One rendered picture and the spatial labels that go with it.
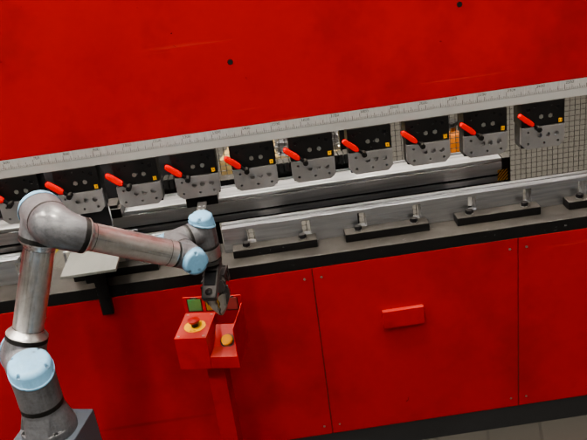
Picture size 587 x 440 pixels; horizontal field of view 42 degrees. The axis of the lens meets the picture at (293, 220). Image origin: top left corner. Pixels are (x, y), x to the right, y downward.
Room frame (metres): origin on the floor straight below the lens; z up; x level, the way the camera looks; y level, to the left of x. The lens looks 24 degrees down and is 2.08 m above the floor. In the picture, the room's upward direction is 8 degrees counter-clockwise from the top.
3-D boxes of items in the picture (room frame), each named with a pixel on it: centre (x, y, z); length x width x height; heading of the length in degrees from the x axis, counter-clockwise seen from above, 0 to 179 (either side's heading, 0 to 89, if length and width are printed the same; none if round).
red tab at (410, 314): (2.33, -0.34, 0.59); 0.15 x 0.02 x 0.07; 91
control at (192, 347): (2.14, 0.32, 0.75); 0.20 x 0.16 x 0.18; 80
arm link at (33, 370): (1.72, 0.75, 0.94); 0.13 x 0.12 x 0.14; 27
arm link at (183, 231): (2.04, 0.36, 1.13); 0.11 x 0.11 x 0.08; 27
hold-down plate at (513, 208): (2.44, -0.72, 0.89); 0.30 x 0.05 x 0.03; 91
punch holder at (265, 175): (2.48, 0.11, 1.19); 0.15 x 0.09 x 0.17; 91
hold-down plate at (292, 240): (2.43, 0.08, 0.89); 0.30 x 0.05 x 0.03; 91
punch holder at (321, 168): (2.49, -0.09, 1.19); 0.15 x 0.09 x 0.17; 91
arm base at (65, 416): (1.71, 0.74, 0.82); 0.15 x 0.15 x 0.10
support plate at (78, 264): (2.32, 0.68, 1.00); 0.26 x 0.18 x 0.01; 1
